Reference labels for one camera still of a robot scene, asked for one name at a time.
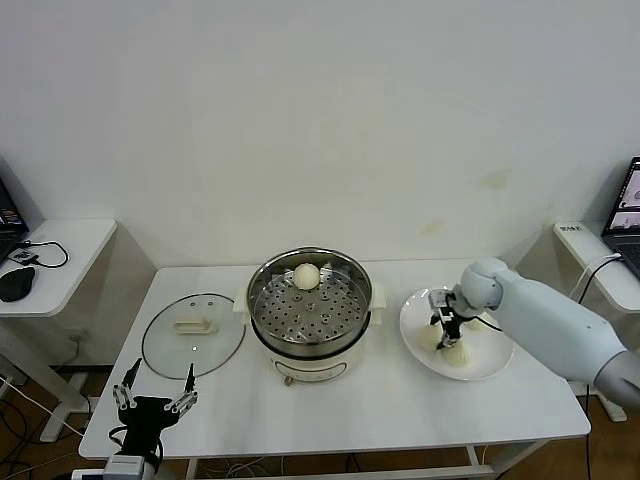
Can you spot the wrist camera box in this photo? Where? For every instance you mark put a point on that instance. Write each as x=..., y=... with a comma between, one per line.
x=124, y=463
x=439, y=302

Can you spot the stainless steel steamer basket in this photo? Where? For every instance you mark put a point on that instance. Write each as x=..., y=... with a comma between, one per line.
x=310, y=310

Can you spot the small black usb hub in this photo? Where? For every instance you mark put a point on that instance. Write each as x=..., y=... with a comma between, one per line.
x=22, y=256

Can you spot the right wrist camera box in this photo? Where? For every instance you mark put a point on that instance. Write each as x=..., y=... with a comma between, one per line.
x=439, y=302

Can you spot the black computer mouse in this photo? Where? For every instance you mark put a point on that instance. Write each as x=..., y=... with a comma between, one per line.
x=17, y=284

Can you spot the white side table with mouse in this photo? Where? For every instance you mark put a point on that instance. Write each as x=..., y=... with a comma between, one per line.
x=60, y=290

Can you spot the black laptop beside mouse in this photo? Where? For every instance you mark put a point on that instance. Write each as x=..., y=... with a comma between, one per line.
x=10, y=215

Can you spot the white wall socket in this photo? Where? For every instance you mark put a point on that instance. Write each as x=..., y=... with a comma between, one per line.
x=80, y=336

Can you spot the white electric cooking pot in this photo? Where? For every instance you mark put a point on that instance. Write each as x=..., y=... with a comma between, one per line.
x=310, y=367

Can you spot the small white printed label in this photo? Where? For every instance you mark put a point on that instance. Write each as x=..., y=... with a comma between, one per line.
x=572, y=229

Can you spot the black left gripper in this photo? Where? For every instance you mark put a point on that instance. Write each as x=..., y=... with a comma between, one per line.
x=145, y=420

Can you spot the round white plate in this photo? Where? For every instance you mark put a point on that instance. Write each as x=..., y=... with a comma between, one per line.
x=480, y=367

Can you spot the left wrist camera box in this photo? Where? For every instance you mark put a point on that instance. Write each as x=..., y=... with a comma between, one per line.
x=124, y=463

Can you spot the round glass pot lid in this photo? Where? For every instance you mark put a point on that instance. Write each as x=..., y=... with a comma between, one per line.
x=195, y=350

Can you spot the white steamed baozi bun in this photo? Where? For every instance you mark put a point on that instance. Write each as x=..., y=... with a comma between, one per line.
x=427, y=339
x=459, y=356
x=306, y=276
x=475, y=325

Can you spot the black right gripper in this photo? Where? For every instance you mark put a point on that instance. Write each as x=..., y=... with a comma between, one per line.
x=454, y=320

